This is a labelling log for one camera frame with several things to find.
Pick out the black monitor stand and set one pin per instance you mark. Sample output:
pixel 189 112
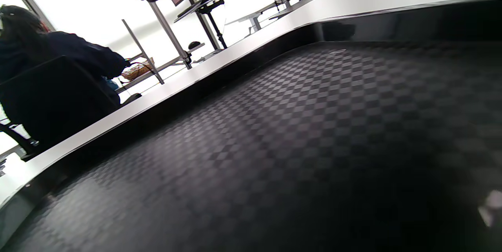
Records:
pixel 210 17

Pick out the black office chair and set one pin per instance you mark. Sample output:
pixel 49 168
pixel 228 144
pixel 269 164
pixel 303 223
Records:
pixel 51 103

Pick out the grey metal post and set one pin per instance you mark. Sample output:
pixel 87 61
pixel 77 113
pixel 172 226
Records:
pixel 143 52
pixel 169 32

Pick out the black checkered plastic tray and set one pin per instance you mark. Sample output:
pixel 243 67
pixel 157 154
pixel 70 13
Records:
pixel 313 146

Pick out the white background desk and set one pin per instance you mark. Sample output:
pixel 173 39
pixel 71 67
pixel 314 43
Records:
pixel 160 67

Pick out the black computer mouse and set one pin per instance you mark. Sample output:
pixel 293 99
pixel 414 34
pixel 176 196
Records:
pixel 194 44

